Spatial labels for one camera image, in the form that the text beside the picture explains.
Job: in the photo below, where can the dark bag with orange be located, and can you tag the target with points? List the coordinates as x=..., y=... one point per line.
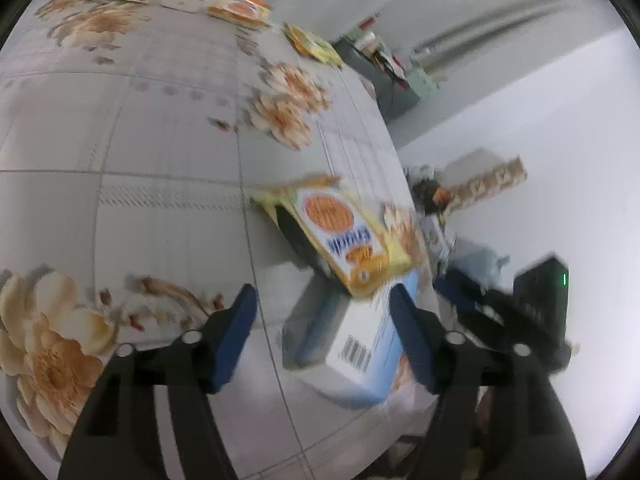
x=430, y=197

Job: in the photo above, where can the grey cabinet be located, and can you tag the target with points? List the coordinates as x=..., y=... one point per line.
x=395, y=95

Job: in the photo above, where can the yellow biscuit box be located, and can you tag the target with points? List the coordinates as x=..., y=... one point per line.
x=340, y=230

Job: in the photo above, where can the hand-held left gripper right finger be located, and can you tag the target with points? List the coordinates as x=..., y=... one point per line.
x=415, y=345

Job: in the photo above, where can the blue white box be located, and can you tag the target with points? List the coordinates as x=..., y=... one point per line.
x=350, y=350

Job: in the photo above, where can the green plastic basket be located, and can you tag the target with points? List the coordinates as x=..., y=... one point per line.
x=425, y=82

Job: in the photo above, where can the crumpled yellow packet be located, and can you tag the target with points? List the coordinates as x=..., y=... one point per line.
x=312, y=45

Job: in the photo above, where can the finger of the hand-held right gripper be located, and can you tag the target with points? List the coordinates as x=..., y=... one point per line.
x=460, y=292

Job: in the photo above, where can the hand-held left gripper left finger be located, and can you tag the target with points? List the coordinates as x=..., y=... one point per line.
x=232, y=340

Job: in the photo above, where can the blue water jug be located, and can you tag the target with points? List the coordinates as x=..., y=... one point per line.
x=480, y=262

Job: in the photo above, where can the orange snack packet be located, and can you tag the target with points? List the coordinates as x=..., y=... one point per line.
x=240, y=7

